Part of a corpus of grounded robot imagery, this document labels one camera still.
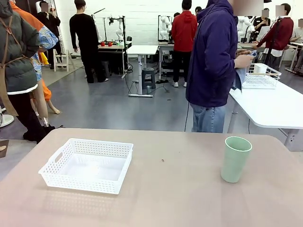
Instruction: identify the person's right hand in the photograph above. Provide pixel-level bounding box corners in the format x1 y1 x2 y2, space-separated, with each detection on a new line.
234 53 254 70

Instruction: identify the blue cloth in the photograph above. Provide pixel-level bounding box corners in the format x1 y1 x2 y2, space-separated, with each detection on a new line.
232 49 258 92

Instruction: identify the light green cup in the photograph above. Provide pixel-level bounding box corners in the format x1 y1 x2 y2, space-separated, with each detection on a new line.
220 136 253 183

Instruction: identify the white perforated plastic basket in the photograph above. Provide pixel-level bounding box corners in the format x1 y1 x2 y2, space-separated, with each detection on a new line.
38 138 134 195

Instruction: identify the small white box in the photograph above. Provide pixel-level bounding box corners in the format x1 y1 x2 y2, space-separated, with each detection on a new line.
253 63 268 74

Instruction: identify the person in black holding phone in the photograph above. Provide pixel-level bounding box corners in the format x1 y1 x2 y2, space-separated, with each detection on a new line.
253 8 272 34

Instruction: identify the person in purple hoodie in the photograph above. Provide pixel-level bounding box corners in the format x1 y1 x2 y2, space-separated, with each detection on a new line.
185 0 240 133

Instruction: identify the person in dark red sweater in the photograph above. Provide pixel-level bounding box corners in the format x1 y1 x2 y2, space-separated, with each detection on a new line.
252 3 294 71

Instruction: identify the person in white shirt seated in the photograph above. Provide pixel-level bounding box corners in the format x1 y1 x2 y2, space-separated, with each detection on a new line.
290 18 303 43

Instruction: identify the person in red hoodie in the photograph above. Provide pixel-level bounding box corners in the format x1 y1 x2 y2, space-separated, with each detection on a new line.
170 0 198 88

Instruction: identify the grey plastic stool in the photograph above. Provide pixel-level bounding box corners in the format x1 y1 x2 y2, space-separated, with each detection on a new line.
141 67 157 90

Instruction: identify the white standing desk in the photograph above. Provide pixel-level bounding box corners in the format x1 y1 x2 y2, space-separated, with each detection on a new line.
126 44 159 98

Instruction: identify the wooden top desk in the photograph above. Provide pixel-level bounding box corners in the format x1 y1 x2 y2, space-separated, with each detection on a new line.
98 44 127 79

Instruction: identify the person in black sweater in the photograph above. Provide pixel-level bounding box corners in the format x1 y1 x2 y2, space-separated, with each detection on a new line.
69 0 109 84

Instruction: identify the white wooden step stool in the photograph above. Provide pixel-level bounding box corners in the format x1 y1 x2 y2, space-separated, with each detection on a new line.
52 49 74 72

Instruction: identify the mannequin in orange and blue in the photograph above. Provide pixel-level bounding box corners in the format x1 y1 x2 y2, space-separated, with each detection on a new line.
10 0 61 115

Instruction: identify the person in black taking photo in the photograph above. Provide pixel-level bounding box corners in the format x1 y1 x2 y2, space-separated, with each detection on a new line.
35 1 62 70

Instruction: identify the person in green jacket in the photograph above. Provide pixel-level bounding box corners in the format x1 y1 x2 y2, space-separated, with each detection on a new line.
0 0 56 144

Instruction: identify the white round fan base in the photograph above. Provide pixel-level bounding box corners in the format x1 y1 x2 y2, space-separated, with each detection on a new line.
0 114 15 128

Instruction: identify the dark brown board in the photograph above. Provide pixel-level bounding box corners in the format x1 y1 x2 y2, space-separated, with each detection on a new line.
0 139 9 158

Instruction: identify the white wire basket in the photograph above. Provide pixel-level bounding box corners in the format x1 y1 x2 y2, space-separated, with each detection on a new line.
241 63 282 90

